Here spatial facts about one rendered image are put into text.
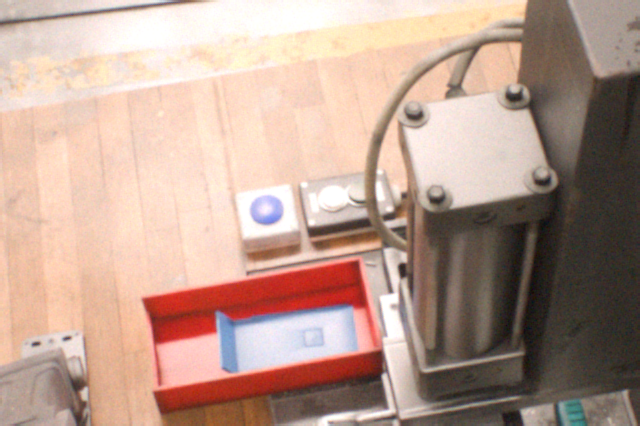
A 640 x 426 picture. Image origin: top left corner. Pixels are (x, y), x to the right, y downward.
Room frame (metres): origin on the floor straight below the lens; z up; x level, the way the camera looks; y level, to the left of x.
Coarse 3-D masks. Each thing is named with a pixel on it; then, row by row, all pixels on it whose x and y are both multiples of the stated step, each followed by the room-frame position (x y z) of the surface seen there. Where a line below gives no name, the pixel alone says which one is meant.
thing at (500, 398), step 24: (384, 312) 0.60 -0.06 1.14; (384, 336) 0.59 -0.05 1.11; (384, 360) 0.54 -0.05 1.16; (408, 360) 0.53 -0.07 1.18; (408, 384) 0.50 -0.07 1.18; (504, 384) 0.50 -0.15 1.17; (528, 384) 0.50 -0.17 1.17; (624, 384) 0.49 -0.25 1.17; (408, 408) 0.48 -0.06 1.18; (432, 408) 0.48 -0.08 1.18; (456, 408) 0.48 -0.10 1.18; (480, 408) 0.48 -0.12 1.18; (504, 408) 0.48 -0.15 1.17
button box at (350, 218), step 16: (336, 176) 0.90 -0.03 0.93; (352, 176) 0.90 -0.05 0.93; (384, 176) 0.90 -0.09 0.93; (304, 192) 0.88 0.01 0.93; (320, 192) 0.88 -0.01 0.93; (384, 192) 0.87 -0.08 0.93; (400, 192) 0.88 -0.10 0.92; (304, 208) 0.86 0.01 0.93; (320, 208) 0.86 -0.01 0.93; (336, 208) 0.85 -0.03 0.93; (352, 208) 0.85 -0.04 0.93; (384, 208) 0.85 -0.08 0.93; (320, 224) 0.84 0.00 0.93; (336, 224) 0.84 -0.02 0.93; (352, 224) 0.84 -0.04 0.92; (368, 224) 0.84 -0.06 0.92
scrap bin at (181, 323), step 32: (192, 288) 0.75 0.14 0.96; (224, 288) 0.75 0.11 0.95; (256, 288) 0.76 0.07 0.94; (288, 288) 0.76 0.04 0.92; (320, 288) 0.76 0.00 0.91; (352, 288) 0.76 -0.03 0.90; (160, 320) 0.74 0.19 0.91; (192, 320) 0.74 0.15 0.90; (160, 352) 0.70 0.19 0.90; (192, 352) 0.70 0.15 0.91; (352, 352) 0.65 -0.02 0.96; (160, 384) 0.66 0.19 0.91; (192, 384) 0.63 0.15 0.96; (224, 384) 0.64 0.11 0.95; (256, 384) 0.64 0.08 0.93; (288, 384) 0.64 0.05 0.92; (320, 384) 0.65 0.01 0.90
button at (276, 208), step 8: (256, 200) 0.87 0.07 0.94; (264, 200) 0.87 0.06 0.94; (272, 200) 0.87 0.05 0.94; (256, 208) 0.86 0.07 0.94; (264, 208) 0.86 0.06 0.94; (272, 208) 0.86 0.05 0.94; (280, 208) 0.86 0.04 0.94; (256, 216) 0.85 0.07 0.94; (264, 216) 0.85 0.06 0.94; (272, 216) 0.85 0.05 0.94; (280, 216) 0.85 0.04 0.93; (264, 224) 0.84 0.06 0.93
